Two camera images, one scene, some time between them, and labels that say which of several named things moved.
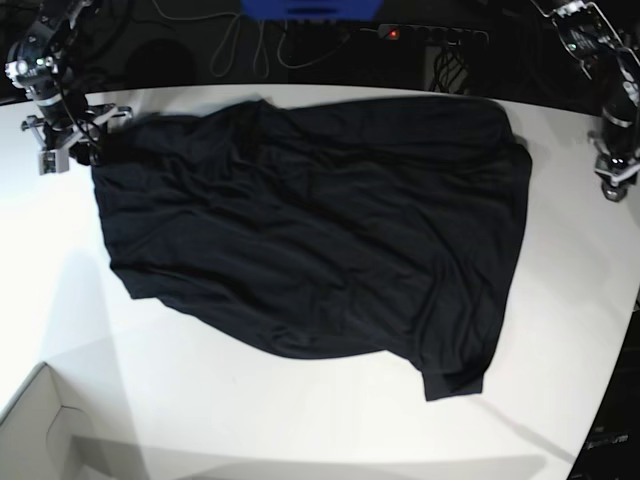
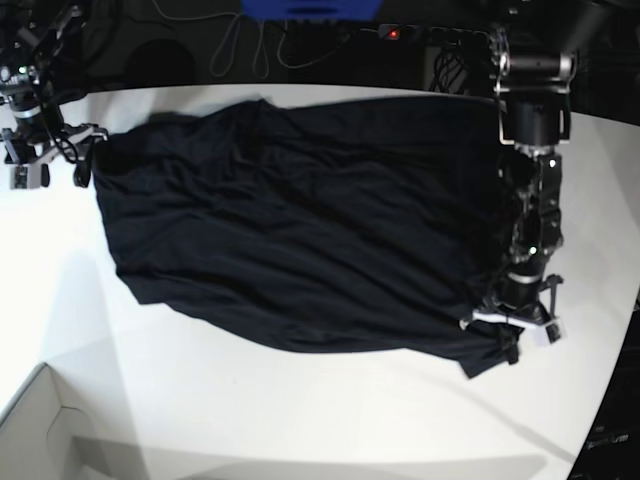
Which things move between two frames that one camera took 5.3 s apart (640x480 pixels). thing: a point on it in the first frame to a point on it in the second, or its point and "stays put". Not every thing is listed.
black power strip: (434, 34) stays put
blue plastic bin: (311, 10) stays put
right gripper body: (620, 166) to (530, 319)
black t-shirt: (376, 227) stays put
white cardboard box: (36, 434) stays put
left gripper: (63, 133) to (28, 147)
